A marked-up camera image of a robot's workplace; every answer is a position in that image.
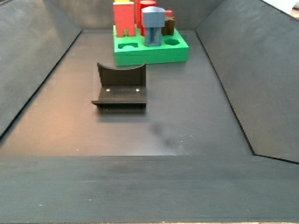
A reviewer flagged brown star block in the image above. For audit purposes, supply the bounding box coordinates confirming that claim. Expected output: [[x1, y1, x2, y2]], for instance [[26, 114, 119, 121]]
[[162, 17, 175, 36]]

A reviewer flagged green shape sorter base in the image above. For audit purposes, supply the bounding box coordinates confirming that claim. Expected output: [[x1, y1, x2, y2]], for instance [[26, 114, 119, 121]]
[[114, 29, 190, 67]]

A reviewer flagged light blue pentagon block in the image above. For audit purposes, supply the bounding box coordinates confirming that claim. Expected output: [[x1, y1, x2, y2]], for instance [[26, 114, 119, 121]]
[[142, 6, 166, 46]]

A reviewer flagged red square block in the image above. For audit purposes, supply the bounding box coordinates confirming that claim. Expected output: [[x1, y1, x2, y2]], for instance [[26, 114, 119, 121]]
[[114, 1, 136, 38]]

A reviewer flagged red cylinder block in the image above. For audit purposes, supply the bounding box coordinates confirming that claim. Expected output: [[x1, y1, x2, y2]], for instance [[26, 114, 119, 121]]
[[140, 0, 156, 36]]

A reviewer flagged pink cylinder block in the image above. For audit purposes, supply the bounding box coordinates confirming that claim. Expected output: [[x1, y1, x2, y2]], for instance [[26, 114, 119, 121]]
[[166, 10, 174, 17]]

